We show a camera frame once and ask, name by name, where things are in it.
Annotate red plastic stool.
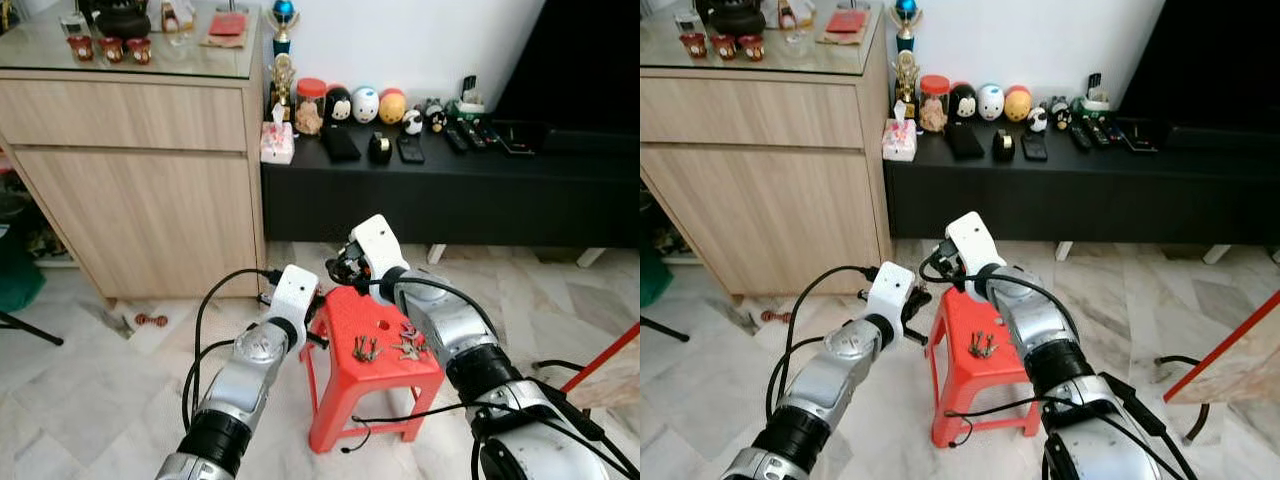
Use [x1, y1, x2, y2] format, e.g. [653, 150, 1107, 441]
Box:
[300, 285, 446, 456]
[925, 285, 1043, 449]

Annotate key bunch pink tags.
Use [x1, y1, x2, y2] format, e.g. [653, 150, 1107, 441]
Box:
[390, 322, 431, 362]

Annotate black low tv console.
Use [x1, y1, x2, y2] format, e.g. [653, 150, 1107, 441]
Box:
[883, 112, 1280, 263]
[260, 115, 641, 266]

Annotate black wallet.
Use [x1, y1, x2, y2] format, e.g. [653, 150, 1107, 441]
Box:
[944, 122, 987, 162]
[320, 125, 363, 164]

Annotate pink white tissue pack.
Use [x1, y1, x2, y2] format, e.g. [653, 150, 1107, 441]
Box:
[260, 100, 296, 166]
[882, 98, 918, 163]

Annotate red lidded snack jar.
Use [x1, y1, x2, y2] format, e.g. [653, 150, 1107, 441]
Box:
[294, 77, 329, 136]
[917, 75, 952, 134]

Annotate light wooden cabinet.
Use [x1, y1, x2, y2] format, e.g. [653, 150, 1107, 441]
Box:
[640, 5, 894, 298]
[0, 5, 269, 301]

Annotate gold trophy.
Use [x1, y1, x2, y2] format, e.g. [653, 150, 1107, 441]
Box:
[893, 50, 923, 123]
[270, 52, 298, 126]

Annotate green white desk gadget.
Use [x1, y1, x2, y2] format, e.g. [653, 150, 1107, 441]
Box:
[1071, 72, 1113, 114]
[447, 74, 489, 117]

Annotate black flat tray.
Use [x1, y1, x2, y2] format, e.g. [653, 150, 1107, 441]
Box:
[1120, 117, 1173, 154]
[497, 120, 549, 157]

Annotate small wooden tray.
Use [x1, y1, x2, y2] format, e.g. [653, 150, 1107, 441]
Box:
[198, 10, 251, 51]
[815, 8, 869, 47]

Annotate blue globe trophy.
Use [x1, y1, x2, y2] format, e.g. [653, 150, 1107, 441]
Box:
[268, 0, 299, 56]
[893, 0, 923, 53]

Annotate green plastic box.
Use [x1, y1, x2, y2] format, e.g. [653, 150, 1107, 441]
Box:
[640, 245, 673, 309]
[0, 235, 46, 313]

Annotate marble pattern folding table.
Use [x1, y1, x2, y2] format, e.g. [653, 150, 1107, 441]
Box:
[1155, 290, 1280, 441]
[535, 320, 641, 416]

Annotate brown white figurine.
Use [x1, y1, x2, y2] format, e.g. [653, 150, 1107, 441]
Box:
[775, 0, 813, 46]
[160, 0, 198, 48]

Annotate black teapot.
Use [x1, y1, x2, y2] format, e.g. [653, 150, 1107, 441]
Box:
[705, 0, 769, 39]
[90, 0, 153, 41]

